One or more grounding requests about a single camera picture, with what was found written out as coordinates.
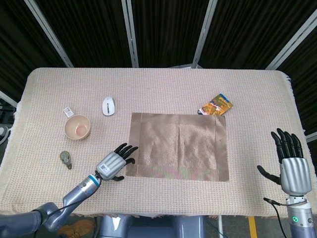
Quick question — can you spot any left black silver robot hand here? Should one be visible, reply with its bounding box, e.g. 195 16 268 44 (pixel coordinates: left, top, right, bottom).
95 143 139 183

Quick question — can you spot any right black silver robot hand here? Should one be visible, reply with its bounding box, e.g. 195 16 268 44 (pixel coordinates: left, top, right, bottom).
257 128 312 196

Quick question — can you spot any pink bowl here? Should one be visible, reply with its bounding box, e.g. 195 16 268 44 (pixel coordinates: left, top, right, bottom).
64 115 91 141

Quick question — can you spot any brown woven placemat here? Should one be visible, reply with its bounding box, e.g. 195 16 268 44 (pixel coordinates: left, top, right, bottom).
125 113 230 183

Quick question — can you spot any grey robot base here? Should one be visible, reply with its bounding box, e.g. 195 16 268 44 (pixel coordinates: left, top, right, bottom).
99 215 206 238

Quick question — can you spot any white computer mouse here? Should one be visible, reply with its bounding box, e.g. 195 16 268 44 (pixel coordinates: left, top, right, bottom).
102 97 116 116

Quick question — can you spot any brown shoe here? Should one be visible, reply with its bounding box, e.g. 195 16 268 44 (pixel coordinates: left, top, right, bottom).
58 218 97 236

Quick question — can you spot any white table leg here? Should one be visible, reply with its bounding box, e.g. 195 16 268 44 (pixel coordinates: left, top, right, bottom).
217 215 224 238

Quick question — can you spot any beige woven tablecloth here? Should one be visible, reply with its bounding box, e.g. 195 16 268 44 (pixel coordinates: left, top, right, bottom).
0 67 310 220

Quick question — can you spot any orange snack packet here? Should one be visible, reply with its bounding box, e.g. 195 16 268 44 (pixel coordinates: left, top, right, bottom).
197 93 234 116

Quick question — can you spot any grey white shoe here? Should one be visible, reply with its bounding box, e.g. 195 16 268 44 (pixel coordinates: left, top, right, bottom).
0 125 10 145

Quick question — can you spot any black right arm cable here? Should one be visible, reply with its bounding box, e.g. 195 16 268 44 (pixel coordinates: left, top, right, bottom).
263 197 293 238

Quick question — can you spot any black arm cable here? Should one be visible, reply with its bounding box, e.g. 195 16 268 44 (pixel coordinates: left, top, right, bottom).
32 198 75 215
263 197 293 238

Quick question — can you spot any grey metal partition post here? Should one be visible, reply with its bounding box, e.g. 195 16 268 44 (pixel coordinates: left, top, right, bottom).
0 90 18 108
24 0 74 68
306 130 317 144
191 0 219 68
120 0 140 68
264 9 317 70

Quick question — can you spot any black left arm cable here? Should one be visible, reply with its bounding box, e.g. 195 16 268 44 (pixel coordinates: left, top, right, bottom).
32 198 75 215

